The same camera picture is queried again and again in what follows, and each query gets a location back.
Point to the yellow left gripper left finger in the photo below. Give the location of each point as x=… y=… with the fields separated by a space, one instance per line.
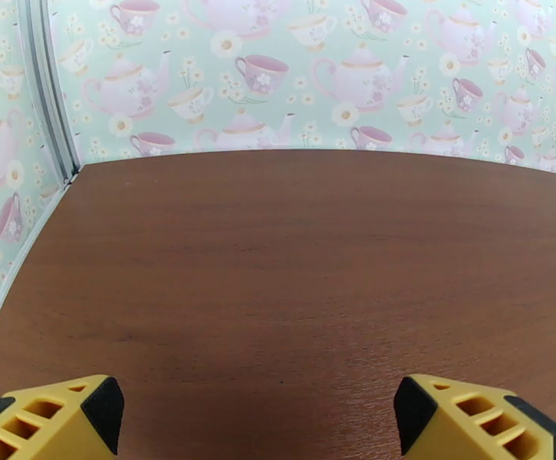
x=43 y=425

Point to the aluminium corner post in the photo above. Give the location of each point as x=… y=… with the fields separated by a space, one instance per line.
x=43 y=66

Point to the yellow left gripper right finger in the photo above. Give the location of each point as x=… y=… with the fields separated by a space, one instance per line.
x=474 y=425

